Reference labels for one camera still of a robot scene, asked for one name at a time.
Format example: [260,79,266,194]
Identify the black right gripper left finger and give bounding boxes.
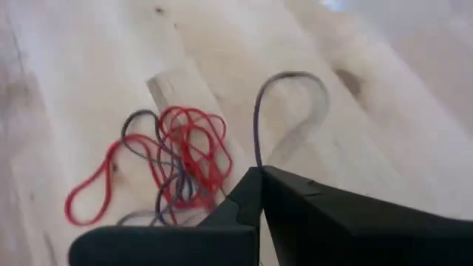
[68,166,264,266]

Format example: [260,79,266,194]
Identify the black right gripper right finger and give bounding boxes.
[262,166,473,266]

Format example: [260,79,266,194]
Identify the dark purple rubber band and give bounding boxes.
[253,71,330,169]
[120,109,195,226]

